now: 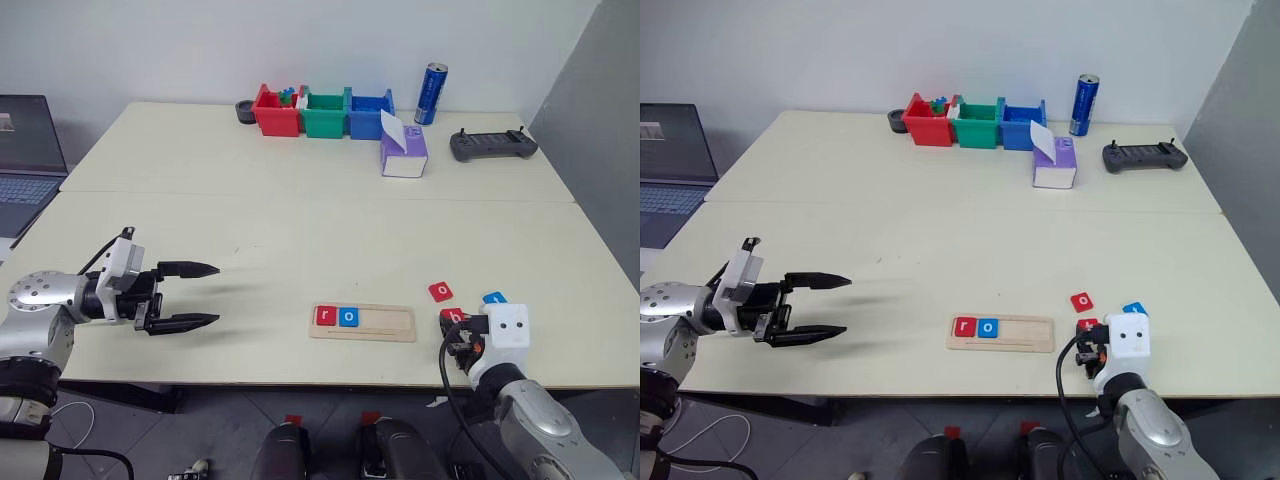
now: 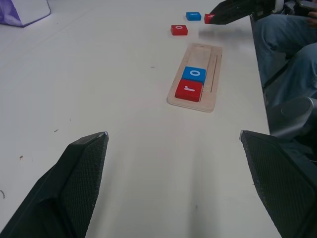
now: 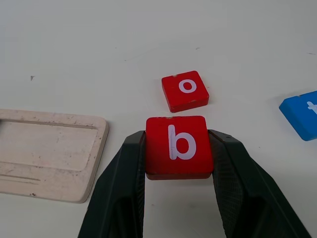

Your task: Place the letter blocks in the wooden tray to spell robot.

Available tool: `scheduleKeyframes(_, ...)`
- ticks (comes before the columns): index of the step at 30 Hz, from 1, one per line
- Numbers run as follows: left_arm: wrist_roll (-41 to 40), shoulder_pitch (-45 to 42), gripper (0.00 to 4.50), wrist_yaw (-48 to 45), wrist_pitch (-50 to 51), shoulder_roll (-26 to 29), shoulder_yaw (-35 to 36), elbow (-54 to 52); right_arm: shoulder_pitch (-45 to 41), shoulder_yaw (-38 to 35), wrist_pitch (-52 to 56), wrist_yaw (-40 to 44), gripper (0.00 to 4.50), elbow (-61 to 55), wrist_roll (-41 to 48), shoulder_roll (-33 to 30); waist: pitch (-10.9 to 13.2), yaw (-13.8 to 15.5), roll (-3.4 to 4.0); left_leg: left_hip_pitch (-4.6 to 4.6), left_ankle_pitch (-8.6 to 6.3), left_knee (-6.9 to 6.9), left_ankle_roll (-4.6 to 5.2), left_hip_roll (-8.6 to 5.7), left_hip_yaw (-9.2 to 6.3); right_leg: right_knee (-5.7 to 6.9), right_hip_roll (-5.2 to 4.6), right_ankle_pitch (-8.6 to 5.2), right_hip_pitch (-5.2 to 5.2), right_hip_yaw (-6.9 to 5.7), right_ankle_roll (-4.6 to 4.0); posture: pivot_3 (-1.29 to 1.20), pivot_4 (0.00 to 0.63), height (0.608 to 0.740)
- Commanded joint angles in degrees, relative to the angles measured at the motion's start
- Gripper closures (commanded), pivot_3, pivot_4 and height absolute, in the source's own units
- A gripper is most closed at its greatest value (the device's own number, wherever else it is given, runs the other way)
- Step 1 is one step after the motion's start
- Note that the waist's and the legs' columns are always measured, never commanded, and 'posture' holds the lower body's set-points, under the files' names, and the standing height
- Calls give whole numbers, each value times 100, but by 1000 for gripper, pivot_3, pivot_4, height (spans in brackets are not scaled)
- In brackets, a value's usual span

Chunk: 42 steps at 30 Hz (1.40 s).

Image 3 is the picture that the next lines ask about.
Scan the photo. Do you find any red letter b block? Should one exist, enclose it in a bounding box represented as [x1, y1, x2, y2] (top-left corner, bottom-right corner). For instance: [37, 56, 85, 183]
[145, 115, 215, 181]

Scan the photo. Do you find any red letter o block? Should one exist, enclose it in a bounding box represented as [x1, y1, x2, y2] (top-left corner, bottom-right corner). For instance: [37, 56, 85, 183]
[161, 70, 210, 114]

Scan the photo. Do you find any blue letter t block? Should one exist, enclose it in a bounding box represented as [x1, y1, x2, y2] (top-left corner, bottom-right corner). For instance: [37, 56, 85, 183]
[278, 90, 317, 142]

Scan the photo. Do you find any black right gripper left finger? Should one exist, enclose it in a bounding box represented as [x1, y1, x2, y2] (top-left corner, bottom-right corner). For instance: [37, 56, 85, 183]
[77, 130, 147, 238]

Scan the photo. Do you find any light wooden letter tray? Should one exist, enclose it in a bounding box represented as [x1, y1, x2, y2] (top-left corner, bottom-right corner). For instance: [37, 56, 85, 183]
[0, 109, 109, 204]

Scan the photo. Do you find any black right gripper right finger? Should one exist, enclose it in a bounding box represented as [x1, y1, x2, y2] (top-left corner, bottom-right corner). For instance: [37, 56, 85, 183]
[208, 128, 312, 238]

